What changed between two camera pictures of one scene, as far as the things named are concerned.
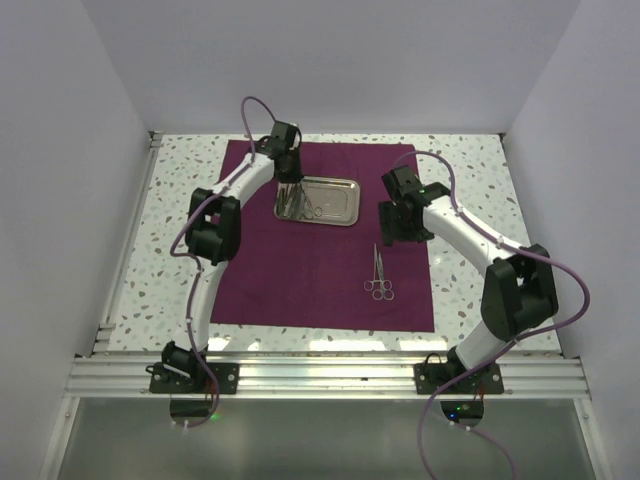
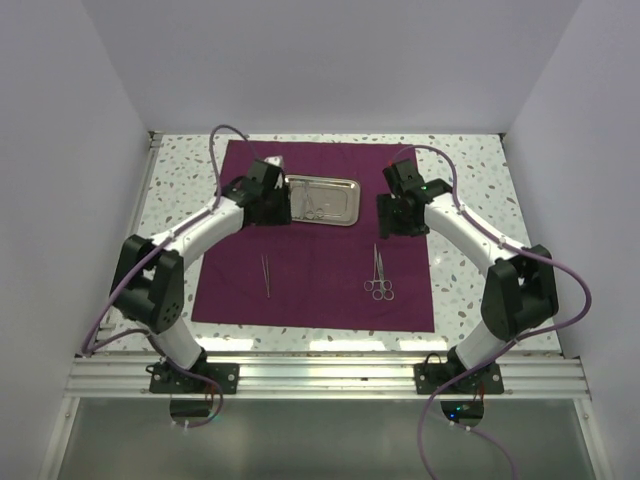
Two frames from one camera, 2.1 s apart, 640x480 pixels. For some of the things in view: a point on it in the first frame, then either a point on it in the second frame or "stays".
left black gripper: x=296 y=176 → x=282 y=215
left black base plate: x=227 y=376 stays
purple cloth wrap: x=311 y=275 stays
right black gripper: x=388 y=211 stays
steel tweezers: x=289 y=202 → x=266 y=270
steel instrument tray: x=328 y=200 stays
